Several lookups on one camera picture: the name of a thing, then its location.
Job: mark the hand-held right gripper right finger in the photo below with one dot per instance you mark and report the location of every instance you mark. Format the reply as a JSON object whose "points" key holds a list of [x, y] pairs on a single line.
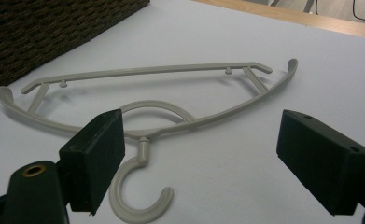
{"points": [[323, 161]]}

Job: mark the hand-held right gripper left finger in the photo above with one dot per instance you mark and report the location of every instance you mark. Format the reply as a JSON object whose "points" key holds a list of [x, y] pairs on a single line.
{"points": [[93, 161]]}

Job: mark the grey plastic clothes hanger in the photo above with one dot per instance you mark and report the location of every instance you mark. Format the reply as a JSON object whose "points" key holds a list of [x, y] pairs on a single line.
{"points": [[202, 119]]}

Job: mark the dark woven wicker basket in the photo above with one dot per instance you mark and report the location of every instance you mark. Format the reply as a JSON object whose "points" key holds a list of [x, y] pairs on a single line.
{"points": [[40, 34]]}

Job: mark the grey metal stand leg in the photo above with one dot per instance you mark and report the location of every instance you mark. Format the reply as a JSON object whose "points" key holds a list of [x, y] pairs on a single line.
{"points": [[310, 5]]}

